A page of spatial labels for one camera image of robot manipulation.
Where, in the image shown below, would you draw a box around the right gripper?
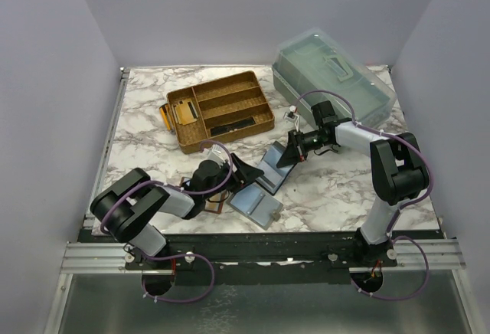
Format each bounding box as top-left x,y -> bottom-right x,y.
277,129 -> 331,168

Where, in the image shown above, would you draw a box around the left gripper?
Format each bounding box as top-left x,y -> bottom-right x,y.
204,153 -> 264,201

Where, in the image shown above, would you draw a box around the black card holder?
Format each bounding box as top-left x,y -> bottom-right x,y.
256,141 -> 294,195

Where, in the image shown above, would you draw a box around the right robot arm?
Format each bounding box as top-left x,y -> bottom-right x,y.
276,100 -> 433,267

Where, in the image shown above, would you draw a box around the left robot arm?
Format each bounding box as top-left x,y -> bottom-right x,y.
90,153 -> 264,269

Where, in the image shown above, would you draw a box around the grey card holder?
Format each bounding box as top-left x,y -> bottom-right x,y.
227,184 -> 283,231

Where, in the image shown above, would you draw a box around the brown card holder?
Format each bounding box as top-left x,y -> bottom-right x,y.
203,191 -> 230,214

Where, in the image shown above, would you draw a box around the black VIP card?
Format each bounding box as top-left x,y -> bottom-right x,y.
210,116 -> 256,136

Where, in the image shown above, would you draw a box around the gold cards beside tray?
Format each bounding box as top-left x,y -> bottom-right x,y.
159,103 -> 175,133

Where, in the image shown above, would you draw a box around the woven rattan divider tray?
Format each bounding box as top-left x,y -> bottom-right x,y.
167,70 -> 275,154

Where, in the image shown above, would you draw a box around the green clear-lid storage box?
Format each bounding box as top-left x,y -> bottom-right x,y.
272,28 -> 397,128

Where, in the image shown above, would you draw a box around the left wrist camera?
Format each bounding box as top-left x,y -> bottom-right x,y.
207,144 -> 227,165

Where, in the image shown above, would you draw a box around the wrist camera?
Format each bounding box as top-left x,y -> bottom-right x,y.
283,105 -> 300,131
207,144 -> 227,165

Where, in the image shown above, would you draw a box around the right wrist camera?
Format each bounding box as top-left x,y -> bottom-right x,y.
283,105 -> 300,131

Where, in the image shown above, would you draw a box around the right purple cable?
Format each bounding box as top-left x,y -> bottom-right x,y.
292,90 -> 433,302

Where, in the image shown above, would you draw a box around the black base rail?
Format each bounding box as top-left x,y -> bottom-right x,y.
78,228 -> 410,287

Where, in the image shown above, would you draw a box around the aluminium frame rail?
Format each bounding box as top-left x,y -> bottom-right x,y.
60,240 -> 131,273

